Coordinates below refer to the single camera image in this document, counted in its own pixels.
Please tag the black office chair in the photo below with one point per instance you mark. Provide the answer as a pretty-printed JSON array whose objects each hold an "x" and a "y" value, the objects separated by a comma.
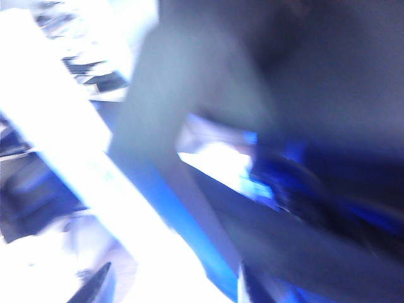
[{"x": 284, "y": 94}]

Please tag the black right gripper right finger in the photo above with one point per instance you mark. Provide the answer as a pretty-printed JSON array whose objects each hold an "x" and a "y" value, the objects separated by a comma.
[{"x": 255, "y": 288}]

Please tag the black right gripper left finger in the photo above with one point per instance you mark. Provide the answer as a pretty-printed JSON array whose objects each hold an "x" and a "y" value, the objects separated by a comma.
[{"x": 94, "y": 285}]

